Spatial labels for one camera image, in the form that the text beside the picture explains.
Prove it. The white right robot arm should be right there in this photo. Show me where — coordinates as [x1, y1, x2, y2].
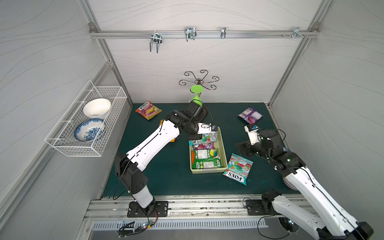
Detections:
[238, 125, 374, 240]

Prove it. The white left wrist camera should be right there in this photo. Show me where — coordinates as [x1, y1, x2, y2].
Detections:
[198, 123, 218, 134]

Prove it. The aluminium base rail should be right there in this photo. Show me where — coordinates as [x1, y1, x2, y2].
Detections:
[83, 194, 331, 223]

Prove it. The metal double hook middle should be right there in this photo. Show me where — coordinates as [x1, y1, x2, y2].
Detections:
[184, 27, 197, 42]

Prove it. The yellow Cocoaland gummy bag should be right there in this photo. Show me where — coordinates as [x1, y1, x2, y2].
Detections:
[160, 120, 180, 144]

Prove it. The green plastic wine glass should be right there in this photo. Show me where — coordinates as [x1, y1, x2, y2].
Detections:
[190, 85, 204, 107]

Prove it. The aluminium crossbar rail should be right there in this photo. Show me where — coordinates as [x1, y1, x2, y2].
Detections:
[90, 30, 321, 40]

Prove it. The white perforated cable duct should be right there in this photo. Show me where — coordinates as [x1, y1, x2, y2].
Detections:
[92, 218, 269, 231]

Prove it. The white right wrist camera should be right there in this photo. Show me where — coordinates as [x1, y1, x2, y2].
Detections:
[244, 124, 261, 146]

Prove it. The metal single hook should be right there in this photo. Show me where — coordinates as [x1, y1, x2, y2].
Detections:
[221, 27, 227, 39]

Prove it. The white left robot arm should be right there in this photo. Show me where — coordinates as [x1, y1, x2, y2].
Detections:
[115, 100, 207, 215]

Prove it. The lilac bowl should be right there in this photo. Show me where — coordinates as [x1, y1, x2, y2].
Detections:
[283, 176, 299, 191]

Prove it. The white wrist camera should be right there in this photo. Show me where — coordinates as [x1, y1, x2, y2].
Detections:
[244, 124, 261, 146]
[198, 123, 218, 134]

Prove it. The pale green plastic basket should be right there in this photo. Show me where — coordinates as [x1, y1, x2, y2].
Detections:
[189, 127, 228, 174]

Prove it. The metal double hook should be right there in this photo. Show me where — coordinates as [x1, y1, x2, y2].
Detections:
[150, 33, 163, 53]
[184, 27, 197, 42]

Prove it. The white wire wall basket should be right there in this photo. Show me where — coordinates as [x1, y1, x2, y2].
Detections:
[45, 81, 127, 157]

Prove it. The green Fox's Spring Tea bag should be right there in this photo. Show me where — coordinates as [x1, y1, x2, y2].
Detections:
[191, 149, 222, 169]

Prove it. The metal hook right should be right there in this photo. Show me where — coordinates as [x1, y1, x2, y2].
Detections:
[282, 27, 309, 40]

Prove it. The Fox's Fruits bag corner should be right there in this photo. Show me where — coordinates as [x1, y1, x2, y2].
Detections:
[136, 102, 162, 120]

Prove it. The purple Fox's Berries bag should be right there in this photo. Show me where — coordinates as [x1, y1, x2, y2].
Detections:
[193, 142, 215, 151]

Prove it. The teal Fox's Mint Blossom bag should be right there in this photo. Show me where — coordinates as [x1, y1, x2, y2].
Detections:
[188, 132, 218, 146]

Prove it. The purple candy bag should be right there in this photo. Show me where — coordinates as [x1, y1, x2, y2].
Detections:
[238, 107, 263, 124]

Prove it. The metal double hook left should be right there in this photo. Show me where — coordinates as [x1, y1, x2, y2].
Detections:
[150, 33, 163, 53]

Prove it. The white bowl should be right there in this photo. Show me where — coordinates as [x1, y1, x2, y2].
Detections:
[83, 98, 112, 120]

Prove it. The blue patterned plate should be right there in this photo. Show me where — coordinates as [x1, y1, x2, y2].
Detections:
[74, 119, 105, 142]

